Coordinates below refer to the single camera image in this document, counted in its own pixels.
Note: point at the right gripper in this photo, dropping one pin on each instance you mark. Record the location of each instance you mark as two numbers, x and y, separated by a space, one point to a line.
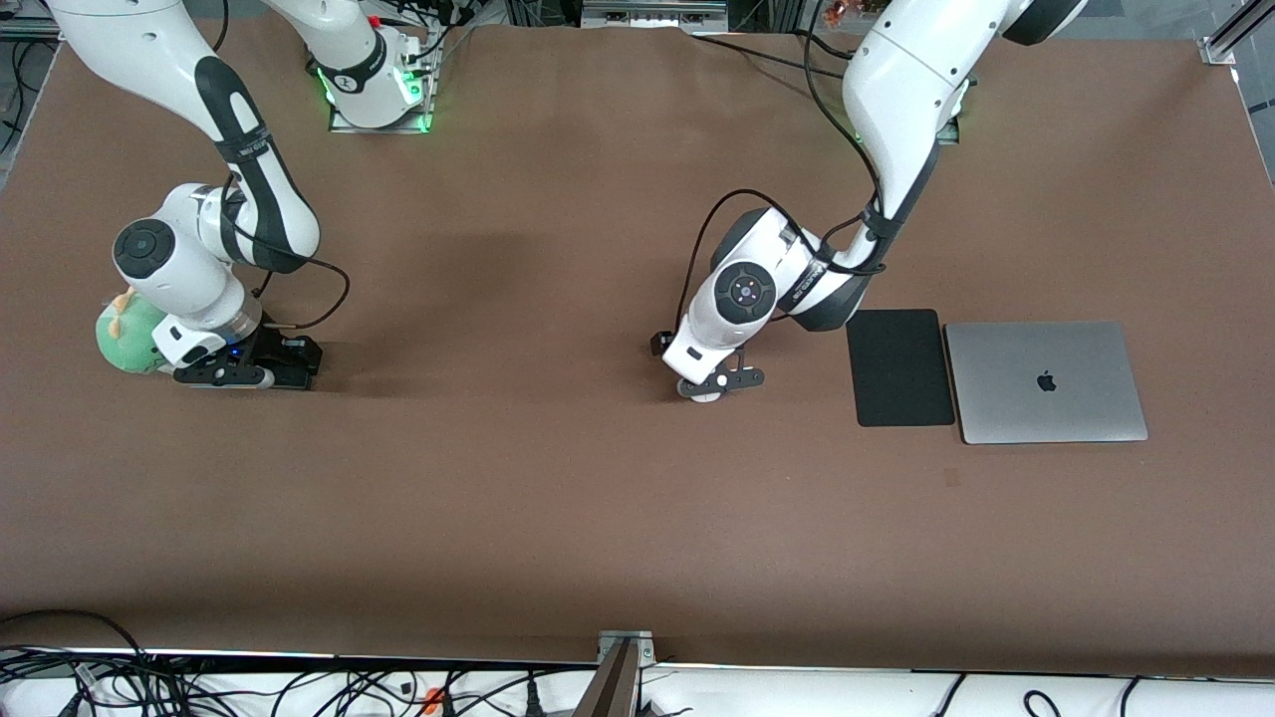
280 351

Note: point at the orange patterned object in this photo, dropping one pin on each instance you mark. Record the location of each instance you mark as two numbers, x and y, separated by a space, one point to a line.
837 12

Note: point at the white computer mouse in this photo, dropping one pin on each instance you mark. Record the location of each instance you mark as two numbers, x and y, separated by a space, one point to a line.
709 397

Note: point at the dark metal post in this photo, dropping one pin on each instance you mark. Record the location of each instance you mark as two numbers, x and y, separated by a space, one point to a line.
610 692

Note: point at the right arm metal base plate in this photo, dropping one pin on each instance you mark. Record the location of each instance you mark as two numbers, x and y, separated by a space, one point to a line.
351 128

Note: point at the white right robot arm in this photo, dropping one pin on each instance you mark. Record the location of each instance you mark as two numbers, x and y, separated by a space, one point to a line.
159 60

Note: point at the grey metal box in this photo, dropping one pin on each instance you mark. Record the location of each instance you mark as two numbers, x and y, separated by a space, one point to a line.
652 15

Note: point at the silver closed laptop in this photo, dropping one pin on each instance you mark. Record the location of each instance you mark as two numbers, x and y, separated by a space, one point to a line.
1006 388

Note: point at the metal table edge bracket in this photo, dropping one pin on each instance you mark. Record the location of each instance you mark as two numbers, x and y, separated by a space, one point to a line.
642 652

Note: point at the black mouse pad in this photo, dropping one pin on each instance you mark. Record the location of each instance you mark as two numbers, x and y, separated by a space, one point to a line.
899 368

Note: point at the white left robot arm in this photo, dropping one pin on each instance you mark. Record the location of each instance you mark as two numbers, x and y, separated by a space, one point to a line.
896 90

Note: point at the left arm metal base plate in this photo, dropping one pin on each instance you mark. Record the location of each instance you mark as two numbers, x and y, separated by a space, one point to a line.
951 137

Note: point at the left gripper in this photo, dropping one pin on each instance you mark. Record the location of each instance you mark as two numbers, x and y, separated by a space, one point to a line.
656 343

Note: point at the green dinosaur plush toy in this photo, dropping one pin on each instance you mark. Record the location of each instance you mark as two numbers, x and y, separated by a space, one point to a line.
125 344

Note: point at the aluminium frame profile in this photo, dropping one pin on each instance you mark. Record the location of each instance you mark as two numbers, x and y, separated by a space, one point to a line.
1230 40
20 30

